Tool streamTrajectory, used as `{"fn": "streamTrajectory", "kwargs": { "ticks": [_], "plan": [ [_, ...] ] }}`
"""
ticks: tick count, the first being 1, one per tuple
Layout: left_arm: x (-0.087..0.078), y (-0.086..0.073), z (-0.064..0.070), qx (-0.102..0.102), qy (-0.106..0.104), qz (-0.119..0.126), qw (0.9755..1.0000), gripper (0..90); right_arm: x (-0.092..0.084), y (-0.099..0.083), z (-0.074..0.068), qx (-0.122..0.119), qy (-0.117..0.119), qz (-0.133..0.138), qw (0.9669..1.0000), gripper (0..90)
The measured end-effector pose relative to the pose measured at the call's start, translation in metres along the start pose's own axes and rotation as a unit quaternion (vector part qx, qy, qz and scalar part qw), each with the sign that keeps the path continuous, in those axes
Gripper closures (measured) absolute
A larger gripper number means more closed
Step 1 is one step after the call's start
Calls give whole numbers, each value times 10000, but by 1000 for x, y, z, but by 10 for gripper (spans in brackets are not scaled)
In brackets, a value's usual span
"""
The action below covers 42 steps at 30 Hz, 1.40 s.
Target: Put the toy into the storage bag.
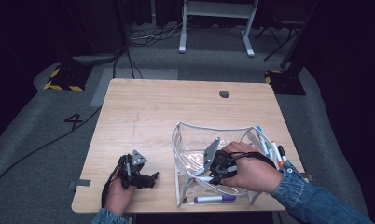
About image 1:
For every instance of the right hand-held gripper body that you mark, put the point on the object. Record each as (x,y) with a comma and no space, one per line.
(212,152)

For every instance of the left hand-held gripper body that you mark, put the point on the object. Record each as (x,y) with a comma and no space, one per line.
(131,175)

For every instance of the clear plastic pouch white trim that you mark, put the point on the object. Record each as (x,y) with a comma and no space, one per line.
(195,137)

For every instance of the light green capped marker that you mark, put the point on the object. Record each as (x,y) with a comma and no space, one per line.
(268,145)

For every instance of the orange capped marker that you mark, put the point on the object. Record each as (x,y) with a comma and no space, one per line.
(280,163)

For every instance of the black capped marker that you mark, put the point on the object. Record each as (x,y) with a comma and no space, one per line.
(282,151)

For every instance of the person's left hand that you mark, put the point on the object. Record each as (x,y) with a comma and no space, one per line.
(118,197)

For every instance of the person's right hand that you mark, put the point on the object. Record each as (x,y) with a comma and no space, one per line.
(254,174)

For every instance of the grey tape strip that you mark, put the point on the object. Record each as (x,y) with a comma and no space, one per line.
(305,175)
(81,183)

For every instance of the grey round table grommet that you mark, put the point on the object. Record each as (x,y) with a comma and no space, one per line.
(224,93)

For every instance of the black base yellow hazard stripes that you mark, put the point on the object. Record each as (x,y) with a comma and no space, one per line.
(69,77)
(286,84)

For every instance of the grey flat stand base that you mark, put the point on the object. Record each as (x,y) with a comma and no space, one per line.
(95,58)

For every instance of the black folding stand legs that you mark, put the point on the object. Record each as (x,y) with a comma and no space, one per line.
(282,46)

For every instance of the white metal desk frame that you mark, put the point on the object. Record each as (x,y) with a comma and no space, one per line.
(218,8)

